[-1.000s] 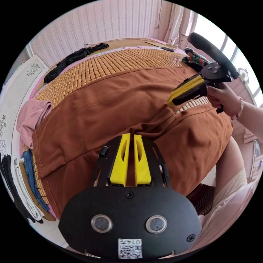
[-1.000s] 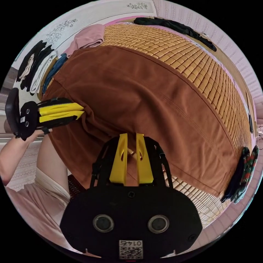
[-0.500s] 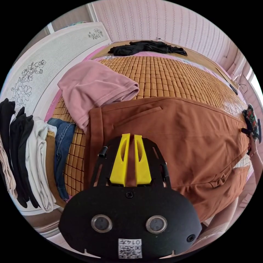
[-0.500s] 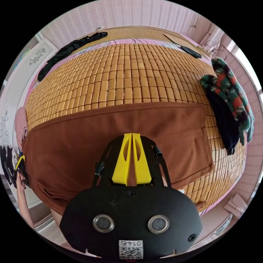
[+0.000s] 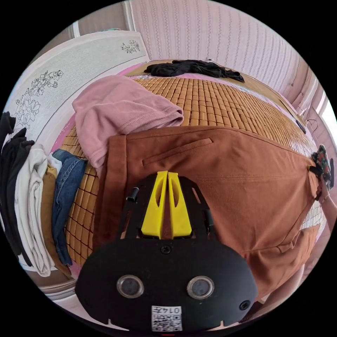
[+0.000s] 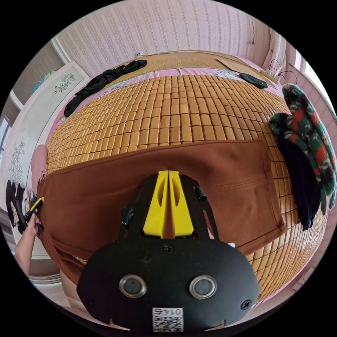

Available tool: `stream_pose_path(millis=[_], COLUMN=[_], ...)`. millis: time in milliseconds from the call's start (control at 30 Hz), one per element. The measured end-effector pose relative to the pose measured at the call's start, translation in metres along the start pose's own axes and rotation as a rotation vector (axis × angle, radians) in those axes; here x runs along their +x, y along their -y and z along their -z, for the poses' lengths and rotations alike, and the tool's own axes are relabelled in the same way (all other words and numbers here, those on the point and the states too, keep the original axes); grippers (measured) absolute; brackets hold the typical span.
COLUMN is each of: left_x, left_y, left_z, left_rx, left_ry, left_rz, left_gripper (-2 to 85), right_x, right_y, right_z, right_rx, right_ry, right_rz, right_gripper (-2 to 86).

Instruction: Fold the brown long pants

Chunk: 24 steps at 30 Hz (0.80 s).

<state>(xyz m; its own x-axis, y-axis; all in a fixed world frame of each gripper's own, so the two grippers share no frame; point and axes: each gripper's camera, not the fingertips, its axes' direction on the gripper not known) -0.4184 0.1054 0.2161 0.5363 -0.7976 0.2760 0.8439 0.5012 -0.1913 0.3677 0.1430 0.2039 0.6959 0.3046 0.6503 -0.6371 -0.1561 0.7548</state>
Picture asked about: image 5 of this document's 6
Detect brown long pants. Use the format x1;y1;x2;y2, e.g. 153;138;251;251
92;126;323;298

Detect bed with woven mat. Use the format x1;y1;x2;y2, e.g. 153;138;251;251
24;59;328;300

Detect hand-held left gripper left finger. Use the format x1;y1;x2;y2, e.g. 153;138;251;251
141;170;169;239

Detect person's body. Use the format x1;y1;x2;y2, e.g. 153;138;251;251
259;263;307;321

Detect window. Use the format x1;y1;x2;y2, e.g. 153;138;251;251
315;89;333;130

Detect black garment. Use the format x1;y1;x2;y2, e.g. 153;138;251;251
144;59;245;83

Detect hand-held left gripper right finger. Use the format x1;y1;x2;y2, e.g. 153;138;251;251
168;172;193;239

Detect person's right forearm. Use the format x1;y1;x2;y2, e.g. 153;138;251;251
322;193;337;239

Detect pile of clothes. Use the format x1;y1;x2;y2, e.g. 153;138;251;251
0;111;89;277

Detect pink shirt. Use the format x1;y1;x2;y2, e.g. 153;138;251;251
72;75;184;169

